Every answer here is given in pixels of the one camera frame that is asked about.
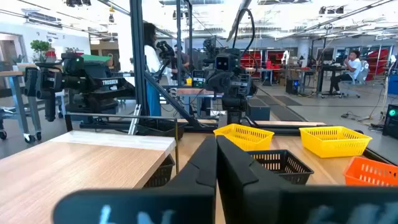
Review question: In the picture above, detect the black floor mat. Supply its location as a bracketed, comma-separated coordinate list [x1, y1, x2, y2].
[272, 95, 303, 107]
[267, 104, 307, 122]

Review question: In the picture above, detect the green potted plant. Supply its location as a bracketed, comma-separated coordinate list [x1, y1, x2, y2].
[30, 39, 52, 62]

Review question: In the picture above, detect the black computer tower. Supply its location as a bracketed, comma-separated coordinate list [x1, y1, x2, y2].
[285, 79, 301, 95]

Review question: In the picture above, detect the black floor cable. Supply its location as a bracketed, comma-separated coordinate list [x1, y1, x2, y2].
[341, 111, 385, 130]

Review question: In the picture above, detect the blue bin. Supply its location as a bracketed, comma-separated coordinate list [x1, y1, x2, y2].
[387, 74, 398, 96]

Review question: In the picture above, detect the orange plastic mesh basket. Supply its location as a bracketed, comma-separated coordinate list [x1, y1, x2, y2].
[343, 156, 398, 187]

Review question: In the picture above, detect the yellow plastic mesh basket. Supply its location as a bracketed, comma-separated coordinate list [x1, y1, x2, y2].
[298, 125, 373, 159]
[213, 123, 275, 152]

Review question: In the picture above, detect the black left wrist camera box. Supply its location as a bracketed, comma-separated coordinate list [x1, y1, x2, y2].
[214, 54, 233, 73]

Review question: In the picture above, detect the wood-top background table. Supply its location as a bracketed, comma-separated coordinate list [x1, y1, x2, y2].
[176, 88, 224, 118]

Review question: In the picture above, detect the black plastic mesh basket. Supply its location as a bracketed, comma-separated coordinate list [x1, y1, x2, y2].
[142, 154, 176, 189]
[247, 149, 315, 185]
[136, 119, 188, 141]

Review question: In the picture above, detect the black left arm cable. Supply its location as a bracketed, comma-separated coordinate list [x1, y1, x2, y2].
[231, 7, 256, 60]

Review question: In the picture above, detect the green board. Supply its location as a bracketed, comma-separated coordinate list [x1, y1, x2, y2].
[80, 54, 112, 63]

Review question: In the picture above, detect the black office desk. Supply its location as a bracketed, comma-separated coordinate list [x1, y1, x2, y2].
[315, 63, 348, 98]

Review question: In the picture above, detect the black floor box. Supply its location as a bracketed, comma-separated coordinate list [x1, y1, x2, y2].
[247, 105, 271, 121]

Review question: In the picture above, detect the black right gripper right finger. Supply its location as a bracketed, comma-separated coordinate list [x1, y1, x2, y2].
[216, 135, 398, 224]

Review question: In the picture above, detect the black gantry frame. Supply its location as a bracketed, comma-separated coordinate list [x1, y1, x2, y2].
[129, 0, 206, 130]

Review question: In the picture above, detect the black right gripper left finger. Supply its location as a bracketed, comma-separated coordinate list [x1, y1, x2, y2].
[52, 135, 218, 224]

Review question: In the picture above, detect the silver aluminium bracket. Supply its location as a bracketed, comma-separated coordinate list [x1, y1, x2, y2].
[128, 104, 142, 135]

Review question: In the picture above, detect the black device with green display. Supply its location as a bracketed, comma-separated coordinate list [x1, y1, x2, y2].
[191, 68, 206, 89]

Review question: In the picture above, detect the person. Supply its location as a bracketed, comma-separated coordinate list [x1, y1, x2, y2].
[329, 49, 363, 94]
[172, 43, 191, 71]
[142, 21, 174, 118]

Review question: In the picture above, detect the red storage rack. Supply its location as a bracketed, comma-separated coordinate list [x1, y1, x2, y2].
[366, 48, 390, 82]
[241, 49, 289, 78]

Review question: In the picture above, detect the light grey office chair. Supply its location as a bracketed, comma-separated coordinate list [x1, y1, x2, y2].
[340, 60, 370, 99]

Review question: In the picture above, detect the black box with green light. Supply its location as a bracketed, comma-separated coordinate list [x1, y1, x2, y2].
[382, 104, 398, 140]

